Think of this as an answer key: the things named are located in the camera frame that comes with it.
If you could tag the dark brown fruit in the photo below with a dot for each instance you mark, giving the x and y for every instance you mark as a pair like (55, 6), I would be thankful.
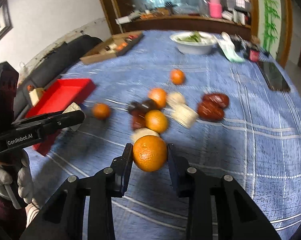
(138, 111)

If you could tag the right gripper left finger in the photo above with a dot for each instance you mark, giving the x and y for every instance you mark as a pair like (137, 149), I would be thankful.
(122, 169)

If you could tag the gloved left hand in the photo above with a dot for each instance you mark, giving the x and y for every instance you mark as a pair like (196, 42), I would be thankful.
(16, 182)

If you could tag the round beige rice cake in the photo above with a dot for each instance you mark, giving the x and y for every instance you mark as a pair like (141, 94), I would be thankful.
(138, 133)

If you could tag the cardboard box with items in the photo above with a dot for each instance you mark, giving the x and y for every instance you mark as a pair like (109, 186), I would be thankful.
(117, 45)

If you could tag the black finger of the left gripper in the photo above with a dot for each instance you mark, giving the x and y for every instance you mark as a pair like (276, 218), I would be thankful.
(49, 123)

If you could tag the red date upper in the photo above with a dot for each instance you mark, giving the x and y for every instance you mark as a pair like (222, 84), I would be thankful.
(222, 100)

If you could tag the red date lower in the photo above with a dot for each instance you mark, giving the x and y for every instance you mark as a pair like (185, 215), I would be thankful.
(210, 111)

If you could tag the black sofa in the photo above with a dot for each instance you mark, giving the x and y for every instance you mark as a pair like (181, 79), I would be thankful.
(55, 63)

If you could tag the small orange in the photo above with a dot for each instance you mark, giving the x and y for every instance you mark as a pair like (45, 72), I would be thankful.
(159, 96)
(156, 121)
(177, 76)
(101, 111)

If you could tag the beige cake block large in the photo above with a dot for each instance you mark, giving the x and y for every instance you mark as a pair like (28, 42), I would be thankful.
(184, 115)

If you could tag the yellow printed box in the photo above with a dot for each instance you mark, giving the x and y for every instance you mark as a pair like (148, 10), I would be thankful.
(35, 94)

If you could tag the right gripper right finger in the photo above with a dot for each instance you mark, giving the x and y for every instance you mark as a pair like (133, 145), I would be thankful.
(178, 166)

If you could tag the pink bottle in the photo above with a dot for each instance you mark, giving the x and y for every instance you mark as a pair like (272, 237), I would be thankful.
(215, 8)

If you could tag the large orange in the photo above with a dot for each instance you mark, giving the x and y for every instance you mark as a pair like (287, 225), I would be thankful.
(150, 153)

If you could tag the beige cake block small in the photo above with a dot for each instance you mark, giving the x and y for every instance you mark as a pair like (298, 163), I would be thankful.
(175, 98)

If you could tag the red date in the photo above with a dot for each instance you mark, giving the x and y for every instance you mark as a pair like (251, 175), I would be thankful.
(210, 111)
(222, 100)

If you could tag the wooden sideboard shelf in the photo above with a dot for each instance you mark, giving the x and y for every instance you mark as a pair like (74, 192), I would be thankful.
(189, 23)

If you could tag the white bowl with greens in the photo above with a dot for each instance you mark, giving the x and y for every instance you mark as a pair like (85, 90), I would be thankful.
(194, 42)

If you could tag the blue plaid tablecloth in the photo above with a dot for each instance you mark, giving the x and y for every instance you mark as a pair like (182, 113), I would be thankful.
(258, 142)

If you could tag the dark sauce bottle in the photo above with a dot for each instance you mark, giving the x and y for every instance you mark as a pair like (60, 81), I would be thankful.
(252, 52)

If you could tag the red plastic tray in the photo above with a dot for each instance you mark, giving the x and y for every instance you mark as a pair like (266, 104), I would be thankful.
(61, 94)

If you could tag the black smartphone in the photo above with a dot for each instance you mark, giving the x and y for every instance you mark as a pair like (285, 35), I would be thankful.
(273, 77)

